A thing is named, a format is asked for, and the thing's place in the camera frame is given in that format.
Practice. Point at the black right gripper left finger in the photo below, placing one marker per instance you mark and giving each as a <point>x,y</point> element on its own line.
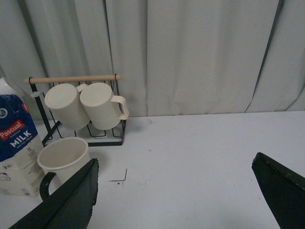
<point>69,206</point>

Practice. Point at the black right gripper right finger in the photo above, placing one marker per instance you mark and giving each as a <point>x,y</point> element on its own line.
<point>283,190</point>

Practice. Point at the cream mug with black handle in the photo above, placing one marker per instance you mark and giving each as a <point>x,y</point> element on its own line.
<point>64,162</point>

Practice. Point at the blue white milk carton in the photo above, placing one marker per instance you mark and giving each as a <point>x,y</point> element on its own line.
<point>20,144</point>

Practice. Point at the cream ribbed mug right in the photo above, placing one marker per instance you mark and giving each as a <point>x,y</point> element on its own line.
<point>104,109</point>

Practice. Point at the cream ribbed mug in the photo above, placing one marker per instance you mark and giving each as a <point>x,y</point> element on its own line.
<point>64,102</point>
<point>104,109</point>

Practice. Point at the cream ribbed mug left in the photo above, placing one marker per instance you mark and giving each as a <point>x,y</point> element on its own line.
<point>64,102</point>

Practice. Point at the white mug on tree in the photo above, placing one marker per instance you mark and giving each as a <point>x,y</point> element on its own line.
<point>5,88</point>

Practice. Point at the grey curtain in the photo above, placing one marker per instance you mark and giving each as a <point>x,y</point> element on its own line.
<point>176,57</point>

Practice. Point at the black wire mug rack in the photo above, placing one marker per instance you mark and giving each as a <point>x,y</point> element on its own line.
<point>113,137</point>

